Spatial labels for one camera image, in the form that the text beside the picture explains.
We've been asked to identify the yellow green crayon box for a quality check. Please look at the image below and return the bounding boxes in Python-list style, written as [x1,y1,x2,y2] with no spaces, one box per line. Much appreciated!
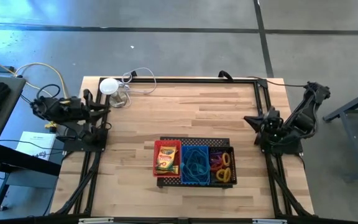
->
[157,146,178,170]

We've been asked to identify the white cable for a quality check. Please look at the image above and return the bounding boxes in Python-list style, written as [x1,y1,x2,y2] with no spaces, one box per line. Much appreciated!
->
[121,67,157,96]

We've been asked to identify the black cable conduit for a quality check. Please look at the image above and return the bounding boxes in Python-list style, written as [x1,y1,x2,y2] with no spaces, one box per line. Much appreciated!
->
[267,154,312,217]
[53,151,103,216]

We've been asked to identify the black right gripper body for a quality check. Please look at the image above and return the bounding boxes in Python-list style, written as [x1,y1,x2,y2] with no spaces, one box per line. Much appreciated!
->
[254,106,285,147]

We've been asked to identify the coloured rubber bands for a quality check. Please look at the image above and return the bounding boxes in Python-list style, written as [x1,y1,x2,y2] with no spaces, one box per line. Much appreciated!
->
[183,147,209,175]

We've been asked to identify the white booklet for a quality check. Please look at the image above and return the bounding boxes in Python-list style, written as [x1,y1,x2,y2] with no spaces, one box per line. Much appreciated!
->
[15,130,57,161]

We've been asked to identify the small yellow box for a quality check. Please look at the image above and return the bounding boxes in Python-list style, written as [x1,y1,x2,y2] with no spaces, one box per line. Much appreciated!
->
[155,165,180,175]

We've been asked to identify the silver aluminium bar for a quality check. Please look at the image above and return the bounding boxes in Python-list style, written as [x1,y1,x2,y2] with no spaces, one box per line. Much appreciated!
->
[252,218,288,224]
[78,217,115,224]

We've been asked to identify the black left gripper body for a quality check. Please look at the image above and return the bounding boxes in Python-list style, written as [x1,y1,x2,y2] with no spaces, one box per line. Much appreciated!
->
[83,88,103,126]

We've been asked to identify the black plastic basket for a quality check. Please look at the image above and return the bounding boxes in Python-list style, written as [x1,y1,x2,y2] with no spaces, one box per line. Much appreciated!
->
[208,146,238,185]

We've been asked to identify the white mushroom table lamp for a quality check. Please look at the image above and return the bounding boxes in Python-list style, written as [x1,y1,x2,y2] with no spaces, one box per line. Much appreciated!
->
[99,77,129,109]

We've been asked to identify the yellow extension cable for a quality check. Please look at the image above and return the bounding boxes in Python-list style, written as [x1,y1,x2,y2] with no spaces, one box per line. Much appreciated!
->
[0,52,73,130]

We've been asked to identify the grey metal cart frame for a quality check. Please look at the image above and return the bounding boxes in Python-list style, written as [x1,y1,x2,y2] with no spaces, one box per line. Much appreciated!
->
[324,85,358,183]

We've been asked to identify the purple spiral wrist coil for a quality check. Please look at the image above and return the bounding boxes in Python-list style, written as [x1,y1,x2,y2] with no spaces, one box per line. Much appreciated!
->
[209,151,223,163]

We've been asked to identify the thin black cable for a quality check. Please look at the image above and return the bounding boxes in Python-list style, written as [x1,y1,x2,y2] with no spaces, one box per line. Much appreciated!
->
[246,75,308,88]

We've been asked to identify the black strap loop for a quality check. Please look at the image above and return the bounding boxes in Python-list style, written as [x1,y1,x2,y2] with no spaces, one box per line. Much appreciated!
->
[218,70,234,82]

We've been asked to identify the blue plastic basket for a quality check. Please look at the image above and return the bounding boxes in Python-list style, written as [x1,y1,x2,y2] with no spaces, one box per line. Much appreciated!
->
[180,145,211,185]

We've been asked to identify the black power cable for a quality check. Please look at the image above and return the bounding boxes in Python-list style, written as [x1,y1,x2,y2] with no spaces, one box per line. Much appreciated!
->
[19,83,62,105]

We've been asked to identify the black perforated metal shelf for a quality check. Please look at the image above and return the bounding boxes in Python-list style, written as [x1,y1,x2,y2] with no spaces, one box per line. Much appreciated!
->
[156,136,238,189]

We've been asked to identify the red plastic basket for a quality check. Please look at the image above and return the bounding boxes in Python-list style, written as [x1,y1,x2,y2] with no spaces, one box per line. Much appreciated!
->
[152,139,182,178]

